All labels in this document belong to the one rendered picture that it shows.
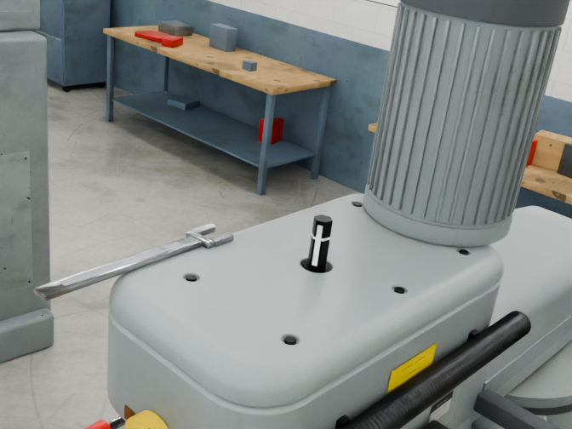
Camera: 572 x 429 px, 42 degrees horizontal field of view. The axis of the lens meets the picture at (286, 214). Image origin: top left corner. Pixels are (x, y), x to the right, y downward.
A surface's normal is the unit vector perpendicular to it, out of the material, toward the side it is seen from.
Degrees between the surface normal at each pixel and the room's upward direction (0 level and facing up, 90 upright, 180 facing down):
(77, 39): 90
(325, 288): 0
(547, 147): 90
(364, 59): 90
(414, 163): 90
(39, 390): 0
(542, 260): 0
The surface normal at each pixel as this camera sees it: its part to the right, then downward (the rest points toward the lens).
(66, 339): 0.11, -0.91
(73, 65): 0.72, 0.36
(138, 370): -0.68, 0.22
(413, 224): -0.48, 0.30
